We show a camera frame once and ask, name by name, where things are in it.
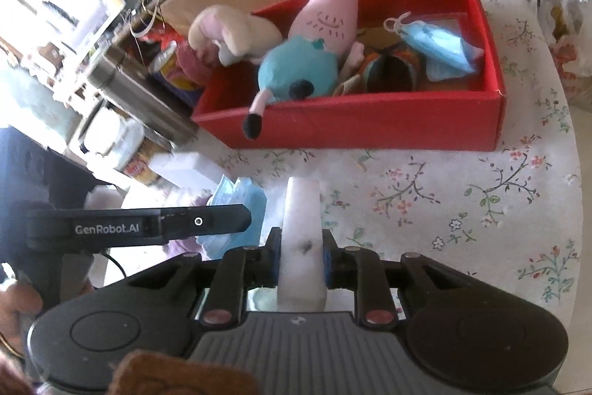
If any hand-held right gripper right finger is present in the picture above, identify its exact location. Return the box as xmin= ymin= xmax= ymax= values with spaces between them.
xmin=321 ymin=231 xmax=468 ymax=326

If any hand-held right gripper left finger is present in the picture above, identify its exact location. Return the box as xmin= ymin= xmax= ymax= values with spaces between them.
xmin=115 ymin=227 xmax=284 ymax=326

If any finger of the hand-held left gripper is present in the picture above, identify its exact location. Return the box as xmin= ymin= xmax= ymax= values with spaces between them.
xmin=157 ymin=204 xmax=253 ymax=244

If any blue face mask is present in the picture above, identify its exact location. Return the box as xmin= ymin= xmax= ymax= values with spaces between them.
xmin=383 ymin=10 xmax=485 ymax=82
xmin=196 ymin=175 xmax=268 ymax=259

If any white sponge with dark spot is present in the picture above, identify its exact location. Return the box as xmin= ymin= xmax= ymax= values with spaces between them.
xmin=276 ymin=177 xmax=327 ymax=312

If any white sponge block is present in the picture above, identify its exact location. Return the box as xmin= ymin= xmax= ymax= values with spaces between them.
xmin=150 ymin=152 xmax=225 ymax=192

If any red cardboard box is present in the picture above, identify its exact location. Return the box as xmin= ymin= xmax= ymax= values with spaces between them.
xmin=191 ymin=0 xmax=505 ymax=153

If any pink pig plush blue shirt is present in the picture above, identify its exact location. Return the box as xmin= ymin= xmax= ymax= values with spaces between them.
xmin=243 ymin=0 xmax=366 ymax=140

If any tan cloth piece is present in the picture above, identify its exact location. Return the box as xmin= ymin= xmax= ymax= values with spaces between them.
xmin=333 ymin=75 xmax=364 ymax=96

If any beige rabbit plush pink dress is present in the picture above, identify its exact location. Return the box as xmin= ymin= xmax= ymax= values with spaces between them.
xmin=178 ymin=4 xmax=284 ymax=93

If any rainbow striped sock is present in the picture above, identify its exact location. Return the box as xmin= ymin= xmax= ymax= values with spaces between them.
xmin=358 ymin=46 xmax=421 ymax=93

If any person's left hand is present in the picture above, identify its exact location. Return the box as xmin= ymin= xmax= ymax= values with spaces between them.
xmin=0 ymin=281 xmax=44 ymax=359

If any glass jar with yellow label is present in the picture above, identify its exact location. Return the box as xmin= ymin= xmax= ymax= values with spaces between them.
xmin=76 ymin=108 xmax=174 ymax=187

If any stainless steel thermos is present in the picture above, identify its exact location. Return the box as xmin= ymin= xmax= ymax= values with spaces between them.
xmin=85 ymin=53 xmax=199 ymax=146

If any floral tablecloth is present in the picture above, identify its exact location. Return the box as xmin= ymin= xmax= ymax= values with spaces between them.
xmin=92 ymin=0 xmax=583 ymax=317

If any blue and yellow drink can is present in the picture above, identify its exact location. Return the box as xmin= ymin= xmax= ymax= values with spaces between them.
xmin=149 ymin=41 xmax=204 ymax=93

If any clear plastic bag with food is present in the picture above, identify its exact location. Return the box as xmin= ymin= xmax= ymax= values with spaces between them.
xmin=527 ymin=0 xmax=592 ymax=109

